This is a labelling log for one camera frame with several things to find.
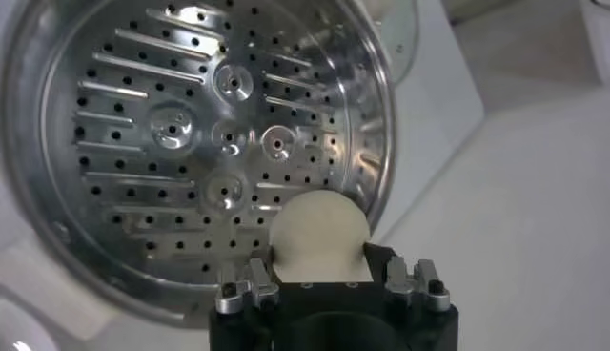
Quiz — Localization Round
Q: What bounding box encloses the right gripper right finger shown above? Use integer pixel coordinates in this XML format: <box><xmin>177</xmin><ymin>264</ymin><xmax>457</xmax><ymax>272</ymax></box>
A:
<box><xmin>361</xmin><ymin>241</ymin><xmax>452</xmax><ymax>314</ymax></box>

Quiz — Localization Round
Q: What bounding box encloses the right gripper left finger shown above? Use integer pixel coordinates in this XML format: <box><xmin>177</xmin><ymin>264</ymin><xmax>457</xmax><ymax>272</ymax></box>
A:
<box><xmin>214</xmin><ymin>247</ymin><xmax>287</xmax><ymax>316</ymax></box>

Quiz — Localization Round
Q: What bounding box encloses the stainless steel steamer basket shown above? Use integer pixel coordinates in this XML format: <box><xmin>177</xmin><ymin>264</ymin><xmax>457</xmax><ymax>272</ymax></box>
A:
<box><xmin>0</xmin><ymin>0</ymin><xmax>399</xmax><ymax>330</ymax></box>

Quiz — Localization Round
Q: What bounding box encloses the cream electric cooking pot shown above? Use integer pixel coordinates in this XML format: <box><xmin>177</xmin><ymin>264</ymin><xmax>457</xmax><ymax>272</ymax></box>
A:
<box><xmin>0</xmin><ymin>156</ymin><xmax>214</xmax><ymax>351</ymax></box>

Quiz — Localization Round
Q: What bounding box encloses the white steamed baozi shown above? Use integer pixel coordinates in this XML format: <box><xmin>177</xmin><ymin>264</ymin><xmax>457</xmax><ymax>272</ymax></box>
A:
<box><xmin>268</xmin><ymin>189</ymin><xmax>376</xmax><ymax>283</ymax></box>

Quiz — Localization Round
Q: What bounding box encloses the glass pot lid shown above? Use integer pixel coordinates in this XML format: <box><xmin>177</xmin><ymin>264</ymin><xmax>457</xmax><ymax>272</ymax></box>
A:
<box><xmin>366</xmin><ymin>0</ymin><xmax>421</xmax><ymax>87</ymax></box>

